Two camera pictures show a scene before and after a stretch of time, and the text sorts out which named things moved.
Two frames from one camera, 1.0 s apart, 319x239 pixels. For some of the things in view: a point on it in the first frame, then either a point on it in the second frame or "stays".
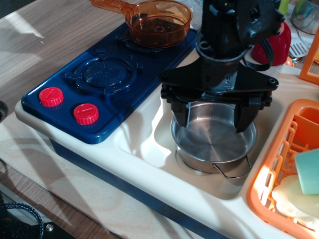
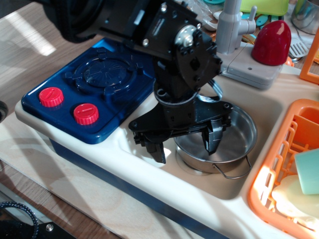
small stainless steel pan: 209,141 stays
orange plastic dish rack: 299,133 stays
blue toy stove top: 85,98 stays
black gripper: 202,79 → 158,124
